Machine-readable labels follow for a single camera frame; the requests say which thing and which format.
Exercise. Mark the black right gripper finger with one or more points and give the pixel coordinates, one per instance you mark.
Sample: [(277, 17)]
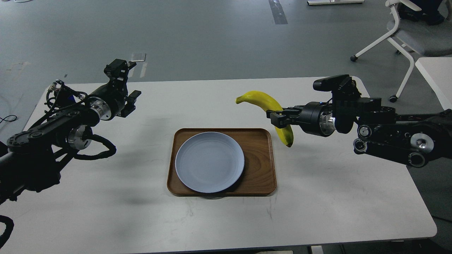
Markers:
[(285, 113), (283, 122)]

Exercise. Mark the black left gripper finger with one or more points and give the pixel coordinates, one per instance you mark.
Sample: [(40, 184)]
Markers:
[(130, 103), (118, 72)]

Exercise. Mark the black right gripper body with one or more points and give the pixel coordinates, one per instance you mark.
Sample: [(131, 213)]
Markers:
[(316, 118)]

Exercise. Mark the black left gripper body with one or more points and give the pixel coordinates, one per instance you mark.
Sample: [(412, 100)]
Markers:
[(109, 100)]

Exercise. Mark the yellow banana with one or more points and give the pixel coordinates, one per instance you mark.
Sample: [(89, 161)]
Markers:
[(266, 102)]

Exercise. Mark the light blue plate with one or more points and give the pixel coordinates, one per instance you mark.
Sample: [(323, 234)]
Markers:
[(209, 162)]

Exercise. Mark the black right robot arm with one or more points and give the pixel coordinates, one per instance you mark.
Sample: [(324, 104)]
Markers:
[(412, 140)]

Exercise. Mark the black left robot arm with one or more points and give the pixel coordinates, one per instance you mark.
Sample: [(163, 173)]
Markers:
[(33, 159)]

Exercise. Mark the brown wooden tray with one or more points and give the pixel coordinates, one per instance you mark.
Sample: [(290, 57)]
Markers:
[(258, 177)]

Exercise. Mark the white side table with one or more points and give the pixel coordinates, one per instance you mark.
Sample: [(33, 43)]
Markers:
[(437, 71)]

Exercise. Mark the white office chair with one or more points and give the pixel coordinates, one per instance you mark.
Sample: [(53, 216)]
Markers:
[(425, 40)]

